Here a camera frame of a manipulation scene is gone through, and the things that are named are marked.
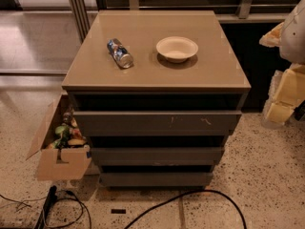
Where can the black power strip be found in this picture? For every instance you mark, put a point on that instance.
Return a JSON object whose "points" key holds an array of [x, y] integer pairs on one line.
{"points": [[49, 201]]}

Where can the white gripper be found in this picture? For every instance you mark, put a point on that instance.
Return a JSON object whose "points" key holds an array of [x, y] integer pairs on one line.
{"points": [[294, 37]]}

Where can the toy items in box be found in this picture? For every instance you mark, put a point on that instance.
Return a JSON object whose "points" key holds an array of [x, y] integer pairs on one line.
{"points": [[67, 133]]}

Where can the dark object at right edge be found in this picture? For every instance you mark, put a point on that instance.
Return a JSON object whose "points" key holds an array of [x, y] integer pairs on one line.
{"points": [[300, 112]]}

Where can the grey drawer cabinet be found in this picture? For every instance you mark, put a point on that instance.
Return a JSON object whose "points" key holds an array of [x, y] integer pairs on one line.
{"points": [[212, 80]]}

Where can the white paper bowl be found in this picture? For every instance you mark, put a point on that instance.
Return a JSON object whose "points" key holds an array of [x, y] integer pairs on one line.
{"points": [[177, 49]]}

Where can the grey top drawer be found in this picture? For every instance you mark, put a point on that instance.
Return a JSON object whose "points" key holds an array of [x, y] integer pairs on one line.
{"points": [[134, 123]]}

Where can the cardboard box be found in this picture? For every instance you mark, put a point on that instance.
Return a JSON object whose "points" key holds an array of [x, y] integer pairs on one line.
{"points": [[55, 164]]}

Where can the blue silver soda can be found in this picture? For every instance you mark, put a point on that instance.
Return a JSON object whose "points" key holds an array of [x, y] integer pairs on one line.
{"points": [[120, 54]]}

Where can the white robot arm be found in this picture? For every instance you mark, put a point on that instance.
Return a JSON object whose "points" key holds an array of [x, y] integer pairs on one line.
{"points": [[292, 48]]}

